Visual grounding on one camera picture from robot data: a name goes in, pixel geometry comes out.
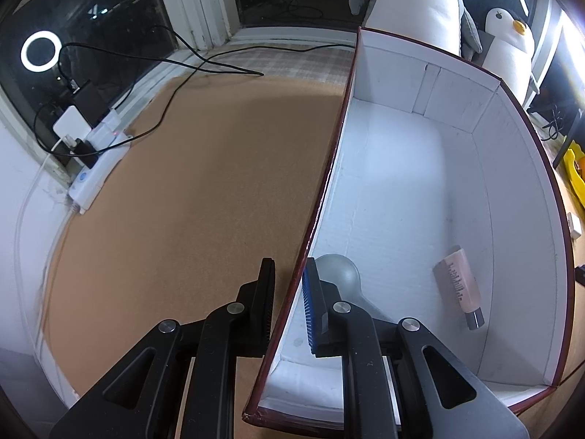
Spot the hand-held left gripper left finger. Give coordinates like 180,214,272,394
48,258,277,439

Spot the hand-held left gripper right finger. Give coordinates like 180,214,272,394
302,258,531,439

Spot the white cardboard box red rim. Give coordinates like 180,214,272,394
242,27,573,433

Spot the frosted translucent bulb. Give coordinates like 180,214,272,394
315,254,394,323

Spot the brown cork mat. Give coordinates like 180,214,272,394
43,75,348,439

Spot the pink cosmetic tube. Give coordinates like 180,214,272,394
433,248,485,330

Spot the white power strip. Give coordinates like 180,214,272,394
68,107,133,215

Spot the black plug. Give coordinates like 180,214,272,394
73,139,99,168

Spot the plaid cloth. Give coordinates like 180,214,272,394
201,46,357,97

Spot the white square charger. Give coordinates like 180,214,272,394
52,105,92,145

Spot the black power adapter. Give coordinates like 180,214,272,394
68,80,110,126

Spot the yellow plastic object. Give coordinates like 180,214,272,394
562,142,585,213

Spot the black stand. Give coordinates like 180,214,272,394
553,107,585,170

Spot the white penguin plush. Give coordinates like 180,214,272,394
482,7,535,106

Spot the grey white shark plush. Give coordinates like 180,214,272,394
350,0,482,60

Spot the long black cable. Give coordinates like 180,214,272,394
123,25,357,140
59,43,264,83

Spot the white cable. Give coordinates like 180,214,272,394
14,139,65,330

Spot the white window frame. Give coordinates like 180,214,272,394
153,0,241,51

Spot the ring light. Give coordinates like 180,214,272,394
20,30,62,72

